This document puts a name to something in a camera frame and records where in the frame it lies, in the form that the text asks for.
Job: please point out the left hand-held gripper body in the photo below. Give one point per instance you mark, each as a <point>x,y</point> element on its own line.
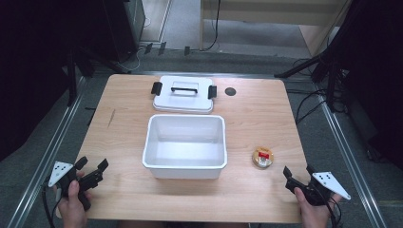
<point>61,172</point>

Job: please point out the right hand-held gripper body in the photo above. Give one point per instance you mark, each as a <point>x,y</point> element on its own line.
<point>326,183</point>

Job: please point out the round yellow snack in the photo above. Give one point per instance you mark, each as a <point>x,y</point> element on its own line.
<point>263,157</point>

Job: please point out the white plastic storage box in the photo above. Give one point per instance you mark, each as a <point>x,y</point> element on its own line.
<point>185,148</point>

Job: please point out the person's right hand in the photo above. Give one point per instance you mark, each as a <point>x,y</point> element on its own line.
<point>315,215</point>

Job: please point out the person's left hand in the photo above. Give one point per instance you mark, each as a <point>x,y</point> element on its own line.
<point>73,209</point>

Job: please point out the black tripod stand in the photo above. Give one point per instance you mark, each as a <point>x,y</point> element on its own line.
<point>72,79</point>
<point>331,72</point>

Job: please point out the black round table grommet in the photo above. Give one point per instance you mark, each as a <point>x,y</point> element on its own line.
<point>230,91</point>

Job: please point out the black floor plug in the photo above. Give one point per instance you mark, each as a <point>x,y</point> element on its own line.
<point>148,48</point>
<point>187,50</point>
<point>162,48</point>

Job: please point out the black cabinet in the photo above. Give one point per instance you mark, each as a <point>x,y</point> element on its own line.
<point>123,28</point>

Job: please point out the light wooden furniture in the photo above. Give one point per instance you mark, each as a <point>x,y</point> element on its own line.
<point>272,12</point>

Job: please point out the metal floor rail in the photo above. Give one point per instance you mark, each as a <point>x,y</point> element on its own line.
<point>351,164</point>
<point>47,155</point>

